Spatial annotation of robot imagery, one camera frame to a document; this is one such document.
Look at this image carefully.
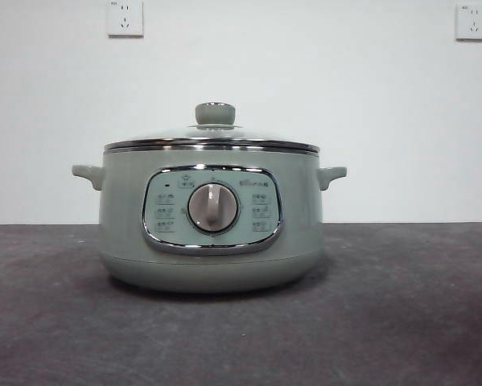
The glass lid with green knob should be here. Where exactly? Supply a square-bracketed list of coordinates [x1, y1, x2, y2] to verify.
[103, 102, 320, 154]

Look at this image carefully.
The white wall socket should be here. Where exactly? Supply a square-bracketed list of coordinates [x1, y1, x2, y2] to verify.
[455, 3, 482, 42]
[107, 0, 145, 39]

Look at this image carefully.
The pale green electric pot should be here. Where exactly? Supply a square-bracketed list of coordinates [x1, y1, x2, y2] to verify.
[71, 146, 348, 294]

